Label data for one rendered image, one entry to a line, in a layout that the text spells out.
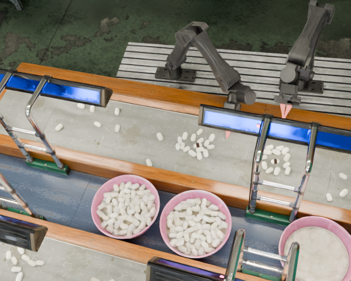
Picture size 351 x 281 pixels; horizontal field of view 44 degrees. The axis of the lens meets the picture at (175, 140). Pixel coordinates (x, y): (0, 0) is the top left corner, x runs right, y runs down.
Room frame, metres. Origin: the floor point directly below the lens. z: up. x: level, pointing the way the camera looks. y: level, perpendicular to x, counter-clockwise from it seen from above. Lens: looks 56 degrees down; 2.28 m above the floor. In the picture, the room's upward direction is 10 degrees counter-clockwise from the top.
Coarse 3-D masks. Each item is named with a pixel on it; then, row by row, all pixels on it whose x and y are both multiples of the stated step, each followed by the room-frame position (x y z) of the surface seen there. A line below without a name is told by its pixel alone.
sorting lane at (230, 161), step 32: (0, 128) 1.26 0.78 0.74; (32, 128) 1.23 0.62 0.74; (64, 128) 1.20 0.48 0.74; (96, 128) 1.17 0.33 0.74; (128, 128) 1.13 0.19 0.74; (160, 128) 1.10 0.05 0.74; (192, 128) 1.07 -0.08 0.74; (128, 160) 0.97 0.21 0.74; (160, 160) 0.94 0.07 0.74; (192, 160) 0.92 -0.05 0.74; (224, 160) 0.89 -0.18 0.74; (320, 160) 0.81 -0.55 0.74; (288, 192) 0.70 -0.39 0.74; (320, 192) 0.68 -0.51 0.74
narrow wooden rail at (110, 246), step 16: (48, 224) 0.73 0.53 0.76; (64, 240) 0.66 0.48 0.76; (80, 240) 0.65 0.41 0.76; (96, 240) 0.64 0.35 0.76; (112, 240) 0.62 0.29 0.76; (128, 256) 0.55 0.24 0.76; (144, 256) 0.54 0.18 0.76; (160, 256) 0.53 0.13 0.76; (176, 256) 0.52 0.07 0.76; (224, 272) 0.44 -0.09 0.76; (240, 272) 0.43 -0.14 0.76
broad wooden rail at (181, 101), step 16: (32, 64) 1.61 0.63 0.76; (80, 80) 1.44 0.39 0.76; (96, 80) 1.42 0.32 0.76; (112, 80) 1.41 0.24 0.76; (128, 80) 1.39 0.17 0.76; (112, 96) 1.32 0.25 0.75; (128, 96) 1.30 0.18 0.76; (144, 96) 1.28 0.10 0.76; (160, 96) 1.26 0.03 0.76; (176, 96) 1.24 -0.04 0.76; (192, 96) 1.23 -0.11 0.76; (208, 96) 1.21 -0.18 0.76; (224, 96) 1.20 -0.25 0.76; (192, 112) 1.15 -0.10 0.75; (256, 112) 1.08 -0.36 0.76; (272, 112) 1.07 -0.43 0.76; (304, 112) 1.04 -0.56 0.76
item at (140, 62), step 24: (144, 48) 1.68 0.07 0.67; (168, 48) 1.66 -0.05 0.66; (192, 48) 1.62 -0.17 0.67; (120, 72) 1.54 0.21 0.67; (144, 72) 1.52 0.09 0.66; (240, 72) 1.40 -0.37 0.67; (264, 72) 1.37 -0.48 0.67; (336, 72) 1.29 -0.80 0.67; (264, 96) 1.23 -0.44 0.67; (312, 96) 1.18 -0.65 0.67; (336, 96) 1.16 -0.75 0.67
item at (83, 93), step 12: (0, 72) 1.23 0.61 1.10; (24, 72) 1.20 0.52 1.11; (12, 84) 1.20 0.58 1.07; (24, 84) 1.18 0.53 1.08; (36, 84) 1.16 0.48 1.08; (48, 84) 1.14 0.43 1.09; (60, 84) 1.12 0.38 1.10; (72, 84) 1.10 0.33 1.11; (84, 84) 1.09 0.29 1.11; (48, 96) 1.12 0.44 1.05; (60, 96) 1.10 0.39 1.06; (72, 96) 1.08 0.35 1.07; (84, 96) 1.07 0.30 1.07; (96, 96) 1.05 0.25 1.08; (108, 96) 1.05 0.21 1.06
